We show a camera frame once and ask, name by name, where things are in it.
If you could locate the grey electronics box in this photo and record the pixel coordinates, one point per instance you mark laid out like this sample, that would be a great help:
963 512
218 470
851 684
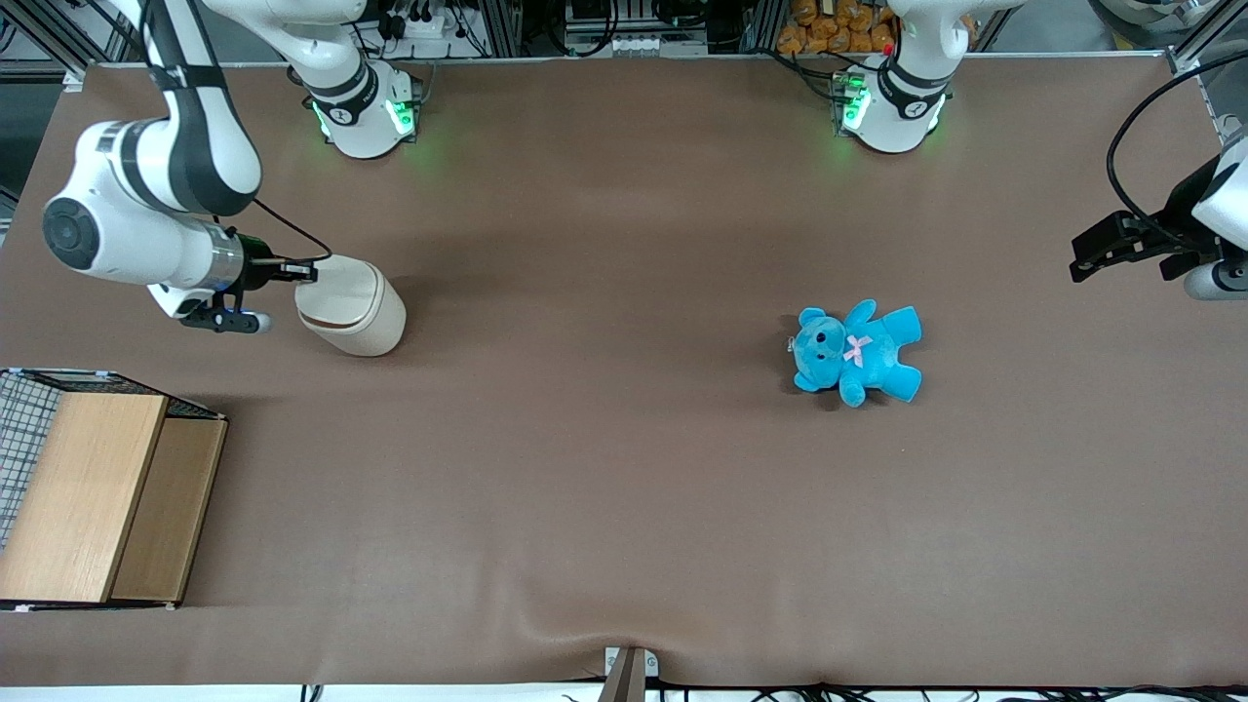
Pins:
634 39

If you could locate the orange plush toy pile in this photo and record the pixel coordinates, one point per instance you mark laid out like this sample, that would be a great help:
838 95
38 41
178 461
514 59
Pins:
829 29

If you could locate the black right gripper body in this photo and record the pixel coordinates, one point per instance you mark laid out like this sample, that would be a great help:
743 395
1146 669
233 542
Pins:
255 267

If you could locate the metal table bracket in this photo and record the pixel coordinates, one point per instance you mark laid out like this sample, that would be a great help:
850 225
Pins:
629 678

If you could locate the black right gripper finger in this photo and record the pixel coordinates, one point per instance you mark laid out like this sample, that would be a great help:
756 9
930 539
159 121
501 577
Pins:
297 263
297 278

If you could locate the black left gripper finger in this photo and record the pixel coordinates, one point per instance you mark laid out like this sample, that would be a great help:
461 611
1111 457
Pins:
1092 264
1107 234

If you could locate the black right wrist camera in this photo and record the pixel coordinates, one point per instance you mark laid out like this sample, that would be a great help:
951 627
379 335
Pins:
224 319

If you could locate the blue teddy bear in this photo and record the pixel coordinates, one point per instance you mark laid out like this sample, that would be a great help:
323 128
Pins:
868 356

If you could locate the white lidded trash can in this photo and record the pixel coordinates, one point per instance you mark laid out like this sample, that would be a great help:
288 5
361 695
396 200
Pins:
366 317

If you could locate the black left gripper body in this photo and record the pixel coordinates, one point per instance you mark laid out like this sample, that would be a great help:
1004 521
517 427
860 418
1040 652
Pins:
1177 237

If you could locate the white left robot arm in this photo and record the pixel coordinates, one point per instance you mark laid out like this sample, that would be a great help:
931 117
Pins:
897 107

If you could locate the light wooden shelf box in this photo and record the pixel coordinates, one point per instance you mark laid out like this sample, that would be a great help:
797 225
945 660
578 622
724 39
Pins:
88 487

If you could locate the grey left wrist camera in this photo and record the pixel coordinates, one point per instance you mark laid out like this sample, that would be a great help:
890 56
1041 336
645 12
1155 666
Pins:
1214 281

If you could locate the white power strip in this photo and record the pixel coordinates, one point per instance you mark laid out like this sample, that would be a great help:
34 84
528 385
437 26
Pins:
419 26

